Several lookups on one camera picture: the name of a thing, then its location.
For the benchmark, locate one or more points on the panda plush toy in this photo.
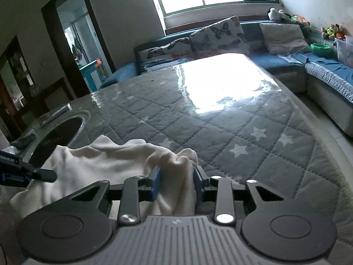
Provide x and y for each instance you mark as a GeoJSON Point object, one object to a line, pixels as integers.
{"type": "Point", "coordinates": [277, 14]}

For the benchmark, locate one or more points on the brown plush toy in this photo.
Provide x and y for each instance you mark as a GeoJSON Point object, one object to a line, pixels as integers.
{"type": "Point", "coordinates": [339, 31]}

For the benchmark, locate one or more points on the large butterfly print pillow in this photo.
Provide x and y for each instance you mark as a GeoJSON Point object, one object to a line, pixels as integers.
{"type": "Point", "coordinates": [217, 33]}

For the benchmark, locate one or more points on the blue lace-edged sofa cover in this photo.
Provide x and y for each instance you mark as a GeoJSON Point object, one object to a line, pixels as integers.
{"type": "Point", "coordinates": [328, 73]}

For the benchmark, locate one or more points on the plain grey pillow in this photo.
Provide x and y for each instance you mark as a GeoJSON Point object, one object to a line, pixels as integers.
{"type": "Point", "coordinates": [284, 38]}

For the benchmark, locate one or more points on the cream long-sleeved garment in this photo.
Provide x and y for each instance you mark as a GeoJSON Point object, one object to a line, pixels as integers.
{"type": "Point", "coordinates": [110, 162]}

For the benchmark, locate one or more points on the blue corner sofa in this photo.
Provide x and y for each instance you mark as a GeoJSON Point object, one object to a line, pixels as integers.
{"type": "Point", "coordinates": [278, 63]}

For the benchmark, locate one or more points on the teal cabinet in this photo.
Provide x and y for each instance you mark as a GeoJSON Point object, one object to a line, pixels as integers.
{"type": "Point", "coordinates": [92, 74]}

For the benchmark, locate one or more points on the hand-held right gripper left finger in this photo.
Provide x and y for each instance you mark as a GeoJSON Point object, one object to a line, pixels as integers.
{"type": "Point", "coordinates": [156, 183]}

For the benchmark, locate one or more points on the small butterfly print pillow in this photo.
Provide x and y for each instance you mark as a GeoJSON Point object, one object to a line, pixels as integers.
{"type": "Point", "coordinates": [162, 52]}

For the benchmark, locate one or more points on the hanging clothes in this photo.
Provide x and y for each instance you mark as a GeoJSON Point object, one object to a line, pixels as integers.
{"type": "Point", "coordinates": [77, 48]}

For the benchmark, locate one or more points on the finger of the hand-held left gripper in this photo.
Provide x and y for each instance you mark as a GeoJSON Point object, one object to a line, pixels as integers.
{"type": "Point", "coordinates": [45, 174]}

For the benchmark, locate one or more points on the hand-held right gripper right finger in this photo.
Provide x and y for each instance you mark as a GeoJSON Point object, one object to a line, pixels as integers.
{"type": "Point", "coordinates": [198, 183]}

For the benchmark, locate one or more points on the clear plastic storage box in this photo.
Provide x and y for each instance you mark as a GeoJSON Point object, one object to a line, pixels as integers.
{"type": "Point", "coordinates": [344, 51]}

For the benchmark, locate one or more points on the dark blue cloth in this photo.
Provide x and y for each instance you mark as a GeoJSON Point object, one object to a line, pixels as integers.
{"type": "Point", "coordinates": [24, 140]}

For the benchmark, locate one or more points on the pink green plush toy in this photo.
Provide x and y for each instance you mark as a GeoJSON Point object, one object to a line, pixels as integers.
{"type": "Point", "coordinates": [300, 20]}

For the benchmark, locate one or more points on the green plastic bowl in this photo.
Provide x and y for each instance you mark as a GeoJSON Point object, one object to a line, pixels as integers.
{"type": "Point", "coordinates": [321, 49]}

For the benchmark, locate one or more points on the dark door frame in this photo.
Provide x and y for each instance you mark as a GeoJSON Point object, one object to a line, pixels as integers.
{"type": "Point", "coordinates": [53, 47]}

